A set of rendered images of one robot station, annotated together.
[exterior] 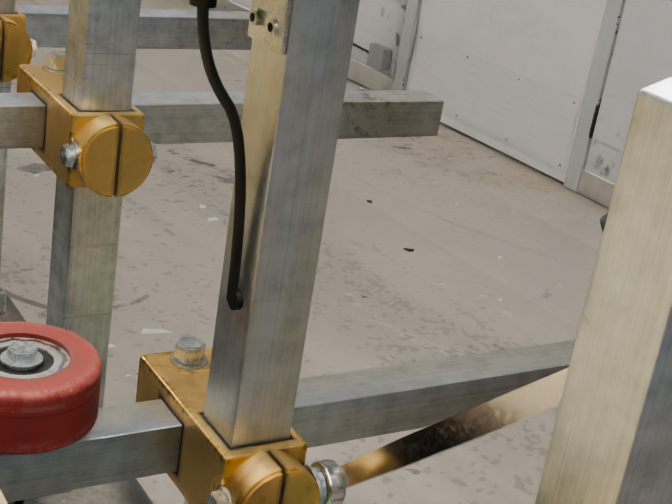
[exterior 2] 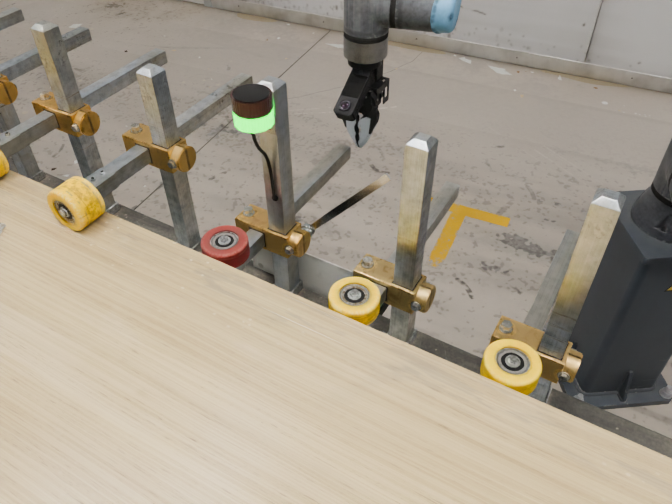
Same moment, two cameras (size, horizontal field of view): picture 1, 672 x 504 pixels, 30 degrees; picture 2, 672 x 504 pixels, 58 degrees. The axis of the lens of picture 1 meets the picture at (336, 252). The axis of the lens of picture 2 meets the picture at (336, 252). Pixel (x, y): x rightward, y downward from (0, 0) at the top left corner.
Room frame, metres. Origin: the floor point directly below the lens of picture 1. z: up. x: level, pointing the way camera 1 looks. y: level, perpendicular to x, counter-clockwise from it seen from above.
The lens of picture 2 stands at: (-0.22, 0.31, 1.60)
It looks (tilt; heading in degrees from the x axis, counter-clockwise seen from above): 43 degrees down; 334
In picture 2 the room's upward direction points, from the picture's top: straight up
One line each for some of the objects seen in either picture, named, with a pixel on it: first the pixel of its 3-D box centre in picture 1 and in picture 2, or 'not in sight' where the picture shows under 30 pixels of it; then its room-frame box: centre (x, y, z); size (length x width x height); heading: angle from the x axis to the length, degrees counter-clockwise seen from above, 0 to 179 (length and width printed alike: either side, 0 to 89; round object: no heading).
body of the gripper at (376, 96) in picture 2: not in sight; (365, 81); (0.84, -0.27, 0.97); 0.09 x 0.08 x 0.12; 124
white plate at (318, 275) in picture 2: not in sight; (306, 270); (0.57, 0.00, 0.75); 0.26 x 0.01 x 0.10; 34
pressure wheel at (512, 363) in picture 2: not in sight; (505, 382); (0.14, -0.13, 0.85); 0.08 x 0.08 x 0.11
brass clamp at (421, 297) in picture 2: not in sight; (394, 285); (0.39, -0.09, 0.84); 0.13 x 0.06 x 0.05; 34
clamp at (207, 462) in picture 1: (218, 445); (272, 233); (0.60, 0.05, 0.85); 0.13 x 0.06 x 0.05; 34
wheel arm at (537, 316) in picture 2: not in sight; (539, 312); (0.25, -0.30, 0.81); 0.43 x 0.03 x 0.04; 124
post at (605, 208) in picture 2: not in sight; (561, 322); (0.17, -0.25, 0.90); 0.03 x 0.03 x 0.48; 34
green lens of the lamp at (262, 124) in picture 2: not in sight; (253, 115); (0.56, 0.07, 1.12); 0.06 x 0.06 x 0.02
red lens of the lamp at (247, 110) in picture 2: not in sight; (251, 100); (0.56, 0.07, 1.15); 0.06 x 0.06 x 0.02
